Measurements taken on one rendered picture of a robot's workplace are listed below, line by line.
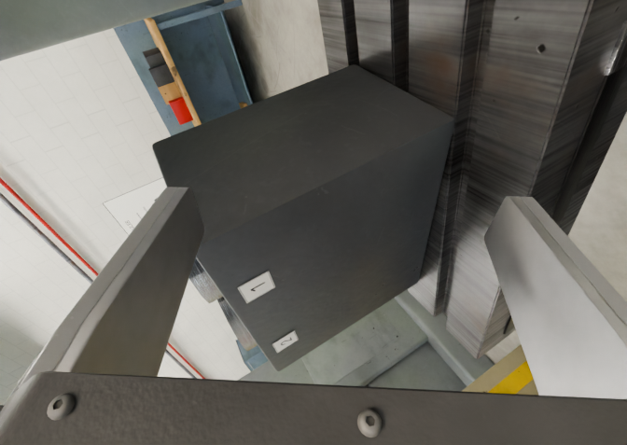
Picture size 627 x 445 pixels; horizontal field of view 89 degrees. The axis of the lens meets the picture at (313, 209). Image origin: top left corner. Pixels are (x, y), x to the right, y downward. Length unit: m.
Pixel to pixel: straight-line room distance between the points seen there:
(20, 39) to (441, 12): 0.50
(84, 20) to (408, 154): 0.47
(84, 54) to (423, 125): 4.31
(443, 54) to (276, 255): 0.16
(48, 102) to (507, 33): 4.52
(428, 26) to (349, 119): 0.07
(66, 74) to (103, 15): 3.94
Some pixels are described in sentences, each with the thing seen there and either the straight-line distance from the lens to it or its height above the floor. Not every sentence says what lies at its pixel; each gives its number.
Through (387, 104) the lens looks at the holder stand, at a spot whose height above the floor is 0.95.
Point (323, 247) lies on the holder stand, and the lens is 0.23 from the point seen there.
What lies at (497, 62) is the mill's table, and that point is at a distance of 0.21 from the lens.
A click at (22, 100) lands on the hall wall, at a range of 4.63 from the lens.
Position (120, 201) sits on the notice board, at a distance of 5.03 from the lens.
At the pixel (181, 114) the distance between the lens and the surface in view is 4.01.
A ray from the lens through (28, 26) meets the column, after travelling 0.58.
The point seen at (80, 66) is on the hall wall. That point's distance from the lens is 4.48.
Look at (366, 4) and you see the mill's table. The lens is 0.29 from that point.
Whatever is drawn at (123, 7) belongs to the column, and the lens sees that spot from 0.57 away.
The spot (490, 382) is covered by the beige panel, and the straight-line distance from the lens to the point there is 1.69.
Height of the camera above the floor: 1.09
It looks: 15 degrees down
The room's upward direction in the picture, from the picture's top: 117 degrees counter-clockwise
